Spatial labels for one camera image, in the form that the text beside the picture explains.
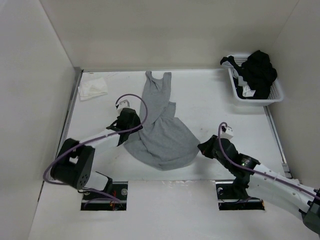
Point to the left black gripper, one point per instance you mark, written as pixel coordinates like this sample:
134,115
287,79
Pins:
136,121

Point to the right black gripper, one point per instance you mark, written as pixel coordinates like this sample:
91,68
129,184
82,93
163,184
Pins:
205,147

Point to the grey tank top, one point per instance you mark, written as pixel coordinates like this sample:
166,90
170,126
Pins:
165,142

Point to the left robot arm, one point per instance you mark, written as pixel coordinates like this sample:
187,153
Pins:
73,166

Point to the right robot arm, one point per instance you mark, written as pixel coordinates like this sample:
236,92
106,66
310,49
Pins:
258,181

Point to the white folded tank top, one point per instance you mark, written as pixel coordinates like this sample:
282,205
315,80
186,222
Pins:
92,89

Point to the white cloth in basket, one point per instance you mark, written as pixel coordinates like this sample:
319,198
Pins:
242,88

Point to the white plastic basket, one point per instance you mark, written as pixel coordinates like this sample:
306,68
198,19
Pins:
276,93

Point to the black clothes pile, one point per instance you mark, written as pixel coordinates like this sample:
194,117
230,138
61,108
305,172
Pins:
257,71

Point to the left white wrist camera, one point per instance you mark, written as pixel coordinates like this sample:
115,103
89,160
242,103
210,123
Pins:
122,105

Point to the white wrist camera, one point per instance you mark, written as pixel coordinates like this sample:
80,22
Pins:
226,132
122,105

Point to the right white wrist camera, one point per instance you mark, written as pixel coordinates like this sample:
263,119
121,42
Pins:
226,132

